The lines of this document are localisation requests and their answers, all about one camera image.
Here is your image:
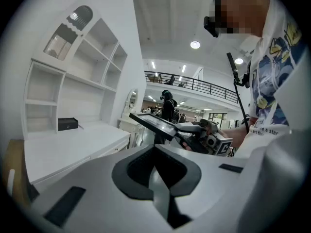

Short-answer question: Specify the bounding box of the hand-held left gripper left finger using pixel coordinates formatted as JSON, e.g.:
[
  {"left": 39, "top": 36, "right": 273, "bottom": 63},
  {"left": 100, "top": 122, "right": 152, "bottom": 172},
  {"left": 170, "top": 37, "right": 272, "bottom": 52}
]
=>
[{"left": 31, "top": 144, "right": 169, "bottom": 233}]

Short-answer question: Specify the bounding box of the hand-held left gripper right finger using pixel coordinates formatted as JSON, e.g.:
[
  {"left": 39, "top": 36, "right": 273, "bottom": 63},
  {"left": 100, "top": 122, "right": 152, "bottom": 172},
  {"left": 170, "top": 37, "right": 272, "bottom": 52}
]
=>
[{"left": 155, "top": 144, "right": 246, "bottom": 222}]

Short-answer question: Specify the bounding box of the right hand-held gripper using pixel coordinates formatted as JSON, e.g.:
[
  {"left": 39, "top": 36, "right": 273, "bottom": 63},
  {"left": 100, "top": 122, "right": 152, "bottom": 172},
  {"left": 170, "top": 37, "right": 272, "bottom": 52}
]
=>
[{"left": 173, "top": 119, "right": 233, "bottom": 157}]

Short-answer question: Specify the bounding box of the black framed picture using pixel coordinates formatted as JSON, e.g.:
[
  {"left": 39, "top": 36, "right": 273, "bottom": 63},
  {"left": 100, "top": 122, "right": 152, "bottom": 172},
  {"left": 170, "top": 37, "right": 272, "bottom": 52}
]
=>
[{"left": 129, "top": 112, "right": 179, "bottom": 142}]

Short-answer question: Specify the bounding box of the white shelving unit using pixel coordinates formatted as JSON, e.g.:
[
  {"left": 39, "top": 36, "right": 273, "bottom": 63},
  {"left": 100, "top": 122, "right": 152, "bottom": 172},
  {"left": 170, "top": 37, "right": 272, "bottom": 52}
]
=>
[{"left": 23, "top": 0, "right": 128, "bottom": 140}]

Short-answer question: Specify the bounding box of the person's right forearm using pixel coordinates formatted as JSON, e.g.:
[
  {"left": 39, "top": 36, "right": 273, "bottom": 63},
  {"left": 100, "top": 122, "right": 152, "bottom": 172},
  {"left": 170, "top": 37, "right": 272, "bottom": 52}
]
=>
[{"left": 220, "top": 116, "right": 259, "bottom": 152}]

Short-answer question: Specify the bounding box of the person's right hand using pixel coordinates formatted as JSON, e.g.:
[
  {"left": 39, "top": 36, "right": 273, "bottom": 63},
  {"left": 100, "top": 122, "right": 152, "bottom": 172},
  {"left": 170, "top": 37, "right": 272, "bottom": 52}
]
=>
[{"left": 181, "top": 119, "right": 230, "bottom": 152}]

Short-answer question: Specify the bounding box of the black balcony railing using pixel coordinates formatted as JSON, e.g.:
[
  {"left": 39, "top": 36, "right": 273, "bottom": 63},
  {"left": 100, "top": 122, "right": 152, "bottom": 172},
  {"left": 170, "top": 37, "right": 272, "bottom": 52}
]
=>
[{"left": 144, "top": 70, "right": 240, "bottom": 104}]

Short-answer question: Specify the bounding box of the white ornate dresser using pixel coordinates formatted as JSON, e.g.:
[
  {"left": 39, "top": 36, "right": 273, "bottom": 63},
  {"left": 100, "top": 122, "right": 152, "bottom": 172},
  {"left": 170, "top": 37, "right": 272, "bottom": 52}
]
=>
[{"left": 118, "top": 116, "right": 146, "bottom": 149}]

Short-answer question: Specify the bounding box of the white oval mirror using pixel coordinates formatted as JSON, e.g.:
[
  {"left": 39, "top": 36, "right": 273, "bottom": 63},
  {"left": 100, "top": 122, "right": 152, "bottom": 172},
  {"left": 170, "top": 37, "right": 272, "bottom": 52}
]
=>
[{"left": 122, "top": 88, "right": 139, "bottom": 117}]

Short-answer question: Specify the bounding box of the black box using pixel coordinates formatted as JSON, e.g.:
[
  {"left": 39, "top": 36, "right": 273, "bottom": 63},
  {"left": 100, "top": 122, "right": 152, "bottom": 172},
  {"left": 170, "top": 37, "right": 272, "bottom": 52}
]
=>
[{"left": 57, "top": 117, "right": 80, "bottom": 132}]

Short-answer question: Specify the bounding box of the light wooden panel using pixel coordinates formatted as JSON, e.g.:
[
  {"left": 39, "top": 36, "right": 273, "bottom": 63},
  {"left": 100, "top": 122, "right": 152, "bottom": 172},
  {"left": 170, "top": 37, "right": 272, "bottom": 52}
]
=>
[{"left": 2, "top": 139, "right": 32, "bottom": 208}]

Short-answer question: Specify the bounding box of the person's white printed shirt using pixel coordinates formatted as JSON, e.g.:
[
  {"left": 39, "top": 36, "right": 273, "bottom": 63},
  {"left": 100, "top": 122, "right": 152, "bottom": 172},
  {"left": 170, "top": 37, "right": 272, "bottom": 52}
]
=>
[{"left": 234, "top": 0, "right": 311, "bottom": 233}]

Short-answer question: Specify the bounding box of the person's head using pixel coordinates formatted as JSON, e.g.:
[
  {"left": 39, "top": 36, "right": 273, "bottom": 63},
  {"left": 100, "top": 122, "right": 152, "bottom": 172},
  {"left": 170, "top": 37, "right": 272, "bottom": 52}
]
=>
[{"left": 208, "top": 0, "right": 272, "bottom": 37}]

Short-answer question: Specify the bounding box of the arched fluted glass door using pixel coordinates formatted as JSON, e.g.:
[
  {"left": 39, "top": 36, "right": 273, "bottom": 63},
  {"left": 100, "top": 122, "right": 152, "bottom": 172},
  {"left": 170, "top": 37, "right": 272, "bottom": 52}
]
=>
[{"left": 42, "top": 5, "right": 94, "bottom": 63}]

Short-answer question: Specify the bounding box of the black shoulder strap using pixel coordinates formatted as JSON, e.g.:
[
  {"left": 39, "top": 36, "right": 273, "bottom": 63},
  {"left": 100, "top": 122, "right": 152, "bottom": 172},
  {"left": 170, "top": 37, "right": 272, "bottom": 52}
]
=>
[{"left": 226, "top": 52, "right": 251, "bottom": 133}]

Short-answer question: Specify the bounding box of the white bar handle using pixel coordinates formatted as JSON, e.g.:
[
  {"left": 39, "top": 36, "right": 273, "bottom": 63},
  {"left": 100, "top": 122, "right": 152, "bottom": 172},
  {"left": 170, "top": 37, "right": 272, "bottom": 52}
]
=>
[{"left": 7, "top": 168, "right": 16, "bottom": 196}]

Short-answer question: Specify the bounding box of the black head camera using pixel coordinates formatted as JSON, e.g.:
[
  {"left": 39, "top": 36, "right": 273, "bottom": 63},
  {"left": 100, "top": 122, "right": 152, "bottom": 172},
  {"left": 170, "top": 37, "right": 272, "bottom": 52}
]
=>
[{"left": 203, "top": 16, "right": 220, "bottom": 38}]

